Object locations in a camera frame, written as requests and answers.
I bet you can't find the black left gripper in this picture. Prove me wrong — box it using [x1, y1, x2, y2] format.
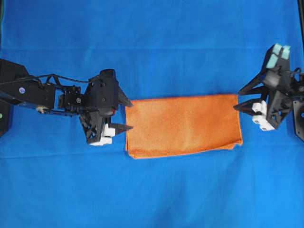
[79, 69, 133, 145]

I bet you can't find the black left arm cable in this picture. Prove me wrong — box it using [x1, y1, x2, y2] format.
[14, 74, 95, 89]

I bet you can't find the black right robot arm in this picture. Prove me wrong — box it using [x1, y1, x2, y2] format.
[234, 60, 304, 140]

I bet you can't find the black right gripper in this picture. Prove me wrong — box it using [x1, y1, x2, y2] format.
[233, 67, 304, 131]

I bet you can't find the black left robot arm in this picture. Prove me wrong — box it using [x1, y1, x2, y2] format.
[0, 59, 133, 146]

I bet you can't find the blue table cloth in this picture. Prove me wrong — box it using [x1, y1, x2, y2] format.
[0, 0, 304, 228]

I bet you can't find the orange towel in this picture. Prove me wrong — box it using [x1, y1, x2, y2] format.
[125, 94, 243, 159]

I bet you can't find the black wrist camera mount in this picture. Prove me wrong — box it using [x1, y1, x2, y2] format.
[261, 43, 291, 74]

